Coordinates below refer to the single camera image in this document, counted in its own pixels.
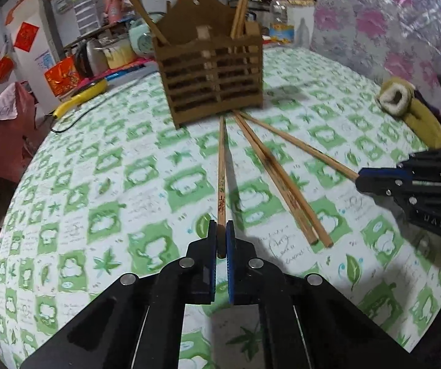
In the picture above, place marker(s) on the side table with red cloth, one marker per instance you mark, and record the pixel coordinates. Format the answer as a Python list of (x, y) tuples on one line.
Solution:
[(5, 134)]

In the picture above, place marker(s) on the plastic drawer tower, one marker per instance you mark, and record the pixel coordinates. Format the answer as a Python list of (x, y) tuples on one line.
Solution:
[(86, 11)]

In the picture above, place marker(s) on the clear plastic bottle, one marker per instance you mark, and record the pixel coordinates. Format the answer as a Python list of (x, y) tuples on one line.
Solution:
[(281, 19)]

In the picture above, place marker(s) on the steel electric kettle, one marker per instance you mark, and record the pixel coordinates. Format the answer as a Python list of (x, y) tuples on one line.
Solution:
[(89, 58)]

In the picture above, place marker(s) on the white refrigerator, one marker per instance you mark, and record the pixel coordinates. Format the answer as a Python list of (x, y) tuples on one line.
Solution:
[(36, 61)]

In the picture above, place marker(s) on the yellow cooking pot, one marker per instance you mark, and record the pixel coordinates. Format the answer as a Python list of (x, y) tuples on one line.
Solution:
[(119, 57)]

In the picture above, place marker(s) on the olive plush boot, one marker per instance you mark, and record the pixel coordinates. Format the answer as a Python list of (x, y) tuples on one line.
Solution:
[(420, 119)]

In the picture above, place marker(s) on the green patterned tablecloth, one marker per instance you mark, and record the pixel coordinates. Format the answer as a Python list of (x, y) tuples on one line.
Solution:
[(109, 200)]

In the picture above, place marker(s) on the white carton box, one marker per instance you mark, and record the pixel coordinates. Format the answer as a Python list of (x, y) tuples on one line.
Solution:
[(304, 23)]

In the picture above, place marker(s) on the brown wooden chopstick holder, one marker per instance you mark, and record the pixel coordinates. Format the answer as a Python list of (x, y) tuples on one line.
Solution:
[(209, 73)]

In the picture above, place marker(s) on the floral plastic sheet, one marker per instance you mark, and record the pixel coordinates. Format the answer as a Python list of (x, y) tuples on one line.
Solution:
[(378, 27)]

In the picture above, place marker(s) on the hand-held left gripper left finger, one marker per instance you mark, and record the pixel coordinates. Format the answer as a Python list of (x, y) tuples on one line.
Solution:
[(212, 261)]

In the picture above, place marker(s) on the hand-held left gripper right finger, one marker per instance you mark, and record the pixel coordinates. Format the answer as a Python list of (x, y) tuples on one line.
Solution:
[(231, 265)]

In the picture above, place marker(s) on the pink thermos jug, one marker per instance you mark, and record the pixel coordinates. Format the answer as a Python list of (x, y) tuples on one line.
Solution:
[(113, 7)]

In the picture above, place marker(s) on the brown wooden chopstick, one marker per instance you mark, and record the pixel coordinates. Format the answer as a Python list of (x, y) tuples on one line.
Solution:
[(305, 148), (237, 15), (300, 200), (145, 15), (221, 184), (279, 184), (244, 5)]

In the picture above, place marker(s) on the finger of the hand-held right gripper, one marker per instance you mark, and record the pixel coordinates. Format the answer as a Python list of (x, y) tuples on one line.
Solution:
[(428, 161), (382, 182)]

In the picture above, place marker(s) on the red gift bag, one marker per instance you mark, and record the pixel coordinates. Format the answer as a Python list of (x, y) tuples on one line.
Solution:
[(62, 76)]

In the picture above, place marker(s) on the red diamond paper poster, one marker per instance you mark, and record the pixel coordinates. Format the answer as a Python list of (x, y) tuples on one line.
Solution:
[(27, 36)]

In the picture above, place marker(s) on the light green rice cooker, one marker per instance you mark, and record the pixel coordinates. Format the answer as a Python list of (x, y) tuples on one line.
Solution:
[(140, 40)]

